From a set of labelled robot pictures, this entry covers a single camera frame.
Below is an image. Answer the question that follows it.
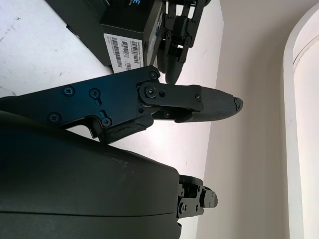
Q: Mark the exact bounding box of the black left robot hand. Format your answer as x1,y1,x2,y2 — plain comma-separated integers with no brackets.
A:
157,0,210,84

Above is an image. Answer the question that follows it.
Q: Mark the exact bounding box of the black RealSense box lid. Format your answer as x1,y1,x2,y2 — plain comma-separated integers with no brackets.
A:
46,0,165,74

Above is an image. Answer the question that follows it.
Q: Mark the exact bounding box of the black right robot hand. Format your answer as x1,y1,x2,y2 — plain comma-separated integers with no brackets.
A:
0,65,244,239

